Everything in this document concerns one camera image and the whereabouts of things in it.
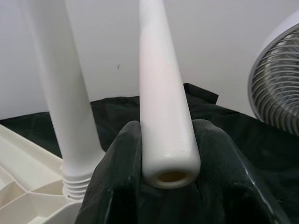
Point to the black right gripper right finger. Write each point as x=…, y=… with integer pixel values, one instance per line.
x=229, y=182

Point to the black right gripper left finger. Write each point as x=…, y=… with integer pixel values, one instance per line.
x=116, y=182

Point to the white plastic table leg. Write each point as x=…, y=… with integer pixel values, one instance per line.
x=70, y=93
x=163, y=105

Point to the black table cloth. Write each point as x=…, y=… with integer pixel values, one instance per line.
x=233, y=130

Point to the white floor fan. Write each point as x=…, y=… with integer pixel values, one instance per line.
x=278, y=81

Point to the white plastic table top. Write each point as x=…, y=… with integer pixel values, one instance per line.
x=28, y=182

